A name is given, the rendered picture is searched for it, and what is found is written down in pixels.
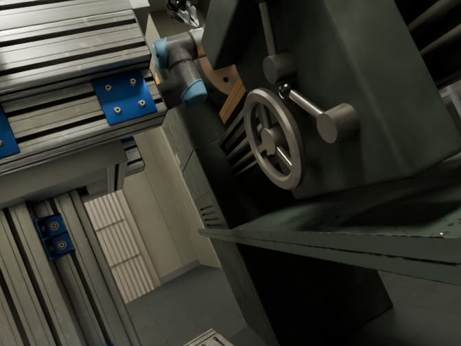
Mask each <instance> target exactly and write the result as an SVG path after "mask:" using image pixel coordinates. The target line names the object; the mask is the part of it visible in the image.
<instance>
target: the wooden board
mask: <svg viewBox="0 0 461 346"><path fill-rule="evenodd" d="M247 95H248V94H247V92H246V89H245V87H244V85H243V83H242V81H241V78H240V77H239V78H238V80H237V82H236V83H235V86H234V87H233V89H232V91H231V92H230V95H229V96H228V98H227V100H226V101H225V103H224V105H223V107H222V109H221V111H220V113H219V114H220V117H221V119H222V121H223V123H224V124H227V123H230V122H233V121H234V120H235V118H236V117H237V116H238V114H239V113H240V112H241V110H242V108H243V107H244V103H245V100H246V97H247Z"/></svg>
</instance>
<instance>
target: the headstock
mask: <svg viewBox="0 0 461 346"><path fill-rule="evenodd" d="M154 78H155V80H156V83H157V84H159V83H161V82H163V81H165V80H166V79H168V78H170V74H169V72H168V70H167V69H163V70H160V69H159V68H158V67H157V65H156V63H155V65H154ZM204 104H205V105H204ZM221 109H222V108H221V107H219V106H217V105H215V104H214V103H212V102H211V101H209V100H208V99H205V101H203V103H201V104H199V105H197V106H194V107H191V108H186V107H184V106H183V104H180V105H178V106H176V107H174V108H172V109H170V110H168V112H167V114H166V116H165V119H164V121H163V124H162V128H163V130H164V133H165V135H166V138H167V140H168V142H169V144H170V147H171V149H172V151H173V153H174V156H175V158H176V160H177V163H178V165H179V168H180V170H181V172H182V173H183V172H184V170H185V167H186V165H187V163H188V161H189V159H190V157H191V155H192V153H193V151H194V149H195V148H197V147H200V146H203V145H204V144H207V143H210V142H212V141H215V140H217V139H221V138H222V136H223V135H224V133H225V132H224V131H227V128H229V126H230V125H231V124H232V123H233V122H230V123H227V125H225V124H223V121H222V119H221V117H220V114H219V113H220V111H221ZM211 124H212V125H211ZM213 124H214V125H213ZM216 124H217V125H216ZM222 124H223V125H222ZM214 126H215V130H214ZM219 126H221V127H222V128H221V127H219ZM205 127H206V128H205ZM211 127H212V128H211ZM216 130H217V131H216ZM218 130H220V131H218ZM218 134H219V135H218Z"/></svg>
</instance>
